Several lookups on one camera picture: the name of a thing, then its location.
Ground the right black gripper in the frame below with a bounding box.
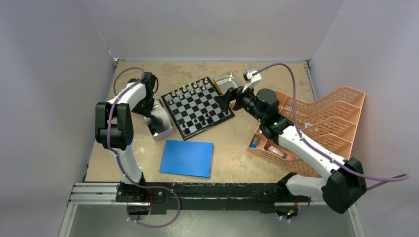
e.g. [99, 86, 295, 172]
[214, 81, 265, 123]

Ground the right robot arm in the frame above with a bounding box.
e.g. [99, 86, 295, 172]
[214, 87, 367, 214]

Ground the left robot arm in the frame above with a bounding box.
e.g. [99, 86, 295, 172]
[95, 71, 157, 202]

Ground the white chess piece row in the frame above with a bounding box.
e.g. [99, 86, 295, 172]
[162, 78, 218, 104]

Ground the gold rectangular metal tin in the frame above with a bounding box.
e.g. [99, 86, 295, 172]
[213, 71, 243, 97]

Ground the black and silver chessboard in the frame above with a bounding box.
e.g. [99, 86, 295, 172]
[162, 97, 235, 140]

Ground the blue capped small bottle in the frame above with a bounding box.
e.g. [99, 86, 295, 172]
[249, 137, 259, 148]

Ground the blue folder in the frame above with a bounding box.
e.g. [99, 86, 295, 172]
[159, 140, 213, 178]

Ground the orange plastic tiered organizer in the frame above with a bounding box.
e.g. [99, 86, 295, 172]
[247, 86, 365, 177]

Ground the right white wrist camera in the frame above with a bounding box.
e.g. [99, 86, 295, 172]
[242, 69, 261, 92]

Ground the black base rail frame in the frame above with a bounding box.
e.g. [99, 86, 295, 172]
[69, 181, 328, 217]

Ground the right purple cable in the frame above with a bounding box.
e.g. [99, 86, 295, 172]
[253, 63, 410, 223]

